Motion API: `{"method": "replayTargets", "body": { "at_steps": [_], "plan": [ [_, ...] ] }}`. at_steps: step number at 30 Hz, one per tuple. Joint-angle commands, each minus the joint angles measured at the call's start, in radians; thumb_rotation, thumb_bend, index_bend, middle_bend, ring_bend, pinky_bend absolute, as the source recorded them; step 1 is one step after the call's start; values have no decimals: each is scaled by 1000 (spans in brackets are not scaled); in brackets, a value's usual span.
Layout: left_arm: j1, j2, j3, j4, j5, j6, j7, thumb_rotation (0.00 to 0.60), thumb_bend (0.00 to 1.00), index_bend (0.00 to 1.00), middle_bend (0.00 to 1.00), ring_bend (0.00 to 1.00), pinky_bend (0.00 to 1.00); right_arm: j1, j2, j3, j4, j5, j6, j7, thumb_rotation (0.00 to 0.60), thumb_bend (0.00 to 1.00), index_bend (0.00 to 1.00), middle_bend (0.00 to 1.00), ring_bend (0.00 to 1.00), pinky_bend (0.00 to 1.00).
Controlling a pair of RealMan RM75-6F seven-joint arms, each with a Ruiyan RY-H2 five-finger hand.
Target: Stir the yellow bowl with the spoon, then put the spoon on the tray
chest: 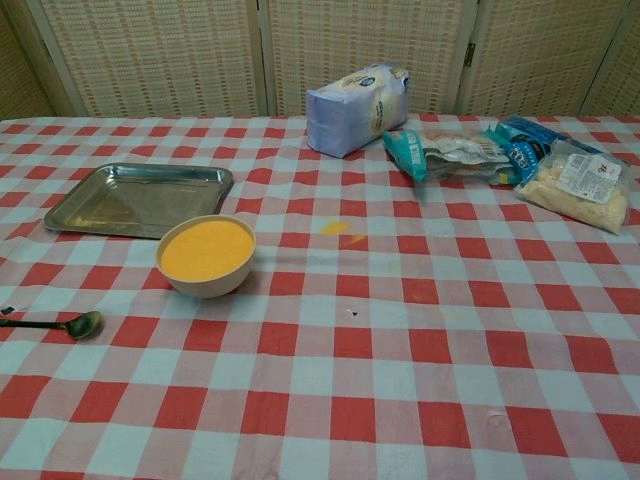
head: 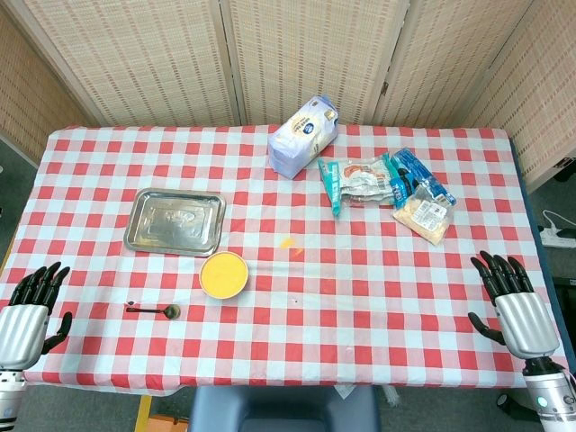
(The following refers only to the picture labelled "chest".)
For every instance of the dark metal spoon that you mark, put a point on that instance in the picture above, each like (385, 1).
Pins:
(87, 324)

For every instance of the yellow round bowl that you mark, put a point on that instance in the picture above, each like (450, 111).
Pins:
(205, 250)

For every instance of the bowl of yellow powder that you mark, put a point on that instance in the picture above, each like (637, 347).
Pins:
(210, 287)

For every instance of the lavender flour bag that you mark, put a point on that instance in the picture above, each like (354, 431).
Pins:
(340, 120)

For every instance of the teal frozen food bag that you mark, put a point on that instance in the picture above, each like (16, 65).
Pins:
(405, 150)

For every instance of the red white checked tablecloth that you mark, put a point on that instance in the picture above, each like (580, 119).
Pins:
(350, 390)

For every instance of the rectangular stainless steel tray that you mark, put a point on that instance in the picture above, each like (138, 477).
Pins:
(125, 195)

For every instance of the blue food package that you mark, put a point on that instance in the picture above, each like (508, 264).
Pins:
(525, 135)

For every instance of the woven bamboo folding screen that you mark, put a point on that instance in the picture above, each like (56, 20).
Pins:
(150, 50)

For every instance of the clear bag of pale food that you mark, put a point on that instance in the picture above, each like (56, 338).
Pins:
(575, 200)

